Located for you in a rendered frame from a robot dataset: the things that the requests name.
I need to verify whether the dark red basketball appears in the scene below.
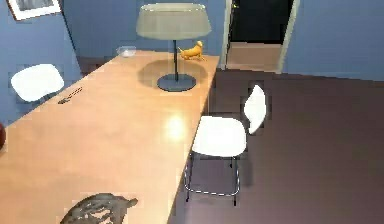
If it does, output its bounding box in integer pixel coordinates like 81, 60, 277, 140
0, 122, 7, 149

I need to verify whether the white metal-legged chair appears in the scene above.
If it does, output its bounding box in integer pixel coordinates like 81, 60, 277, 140
184, 83, 268, 207
10, 63, 66, 104

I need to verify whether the orange dog figurine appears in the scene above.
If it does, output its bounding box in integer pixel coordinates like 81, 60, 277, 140
177, 40, 206, 62

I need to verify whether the light wooden table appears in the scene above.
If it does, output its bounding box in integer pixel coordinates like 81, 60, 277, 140
0, 49, 221, 224

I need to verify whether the clear glass bowl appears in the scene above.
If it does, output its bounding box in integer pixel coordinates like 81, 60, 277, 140
116, 45, 138, 58

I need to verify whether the grey shaded table lamp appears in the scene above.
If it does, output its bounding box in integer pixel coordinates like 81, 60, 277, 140
135, 2, 213, 93

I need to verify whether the dark open doorway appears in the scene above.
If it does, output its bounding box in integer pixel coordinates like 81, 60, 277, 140
220, 0, 300, 74

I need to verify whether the framed wall picture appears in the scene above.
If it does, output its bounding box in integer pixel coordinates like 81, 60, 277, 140
5, 0, 63, 22

